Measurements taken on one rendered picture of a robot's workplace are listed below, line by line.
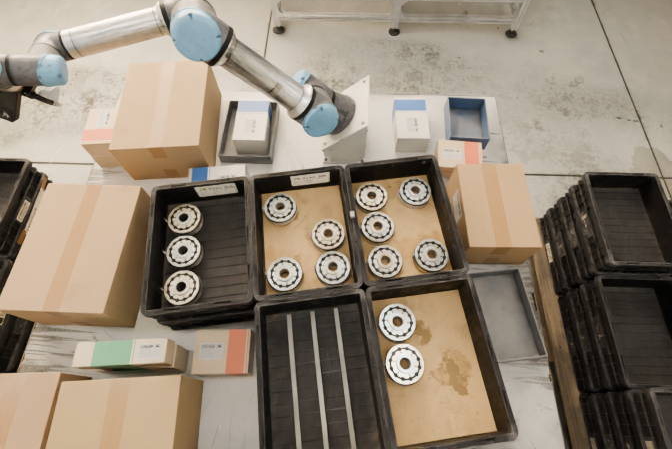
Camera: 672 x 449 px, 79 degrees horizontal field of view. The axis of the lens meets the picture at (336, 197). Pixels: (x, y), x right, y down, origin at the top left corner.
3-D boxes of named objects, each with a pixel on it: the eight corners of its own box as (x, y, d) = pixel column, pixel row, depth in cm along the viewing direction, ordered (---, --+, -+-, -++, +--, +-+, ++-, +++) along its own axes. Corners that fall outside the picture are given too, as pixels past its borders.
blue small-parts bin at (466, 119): (443, 108, 170) (447, 96, 164) (480, 110, 170) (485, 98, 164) (446, 147, 161) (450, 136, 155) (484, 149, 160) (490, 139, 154)
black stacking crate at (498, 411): (362, 298, 122) (364, 288, 112) (459, 285, 124) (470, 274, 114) (388, 454, 103) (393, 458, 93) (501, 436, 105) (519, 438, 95)
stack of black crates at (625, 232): (536, 218, 208) (583, 171, 168) (596, 219, 207) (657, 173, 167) (553, 296, 189) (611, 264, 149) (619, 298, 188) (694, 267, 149)
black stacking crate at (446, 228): (343, 183, 141) (344, 165, 131) (428, 173, 143) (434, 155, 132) (362, 297, 122) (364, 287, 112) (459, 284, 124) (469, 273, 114)
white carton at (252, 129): (243, 113, 169) (239, 98, 161) (272, 113, 169) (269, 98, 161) (237, 153, 160) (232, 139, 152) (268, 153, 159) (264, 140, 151)
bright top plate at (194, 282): (165, 273, 121) (165, 272, 121) (200, 268, 122) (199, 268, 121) (163, 307, 117) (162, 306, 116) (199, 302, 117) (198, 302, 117)
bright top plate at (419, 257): (412, 240, 126) (412, 239, 125) (445, 239, 126) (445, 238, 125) (416, 271, 121) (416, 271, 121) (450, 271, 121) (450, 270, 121)
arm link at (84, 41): (205, -21, 114) (25, 25, 109) (207, -10, 106) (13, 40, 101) (220, 20, 122) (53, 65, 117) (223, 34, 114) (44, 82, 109)
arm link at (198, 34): (336, 97, 137) (185, -16, 104) (349, 120, 126) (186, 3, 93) (313, 123, 141) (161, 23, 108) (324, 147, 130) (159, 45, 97)
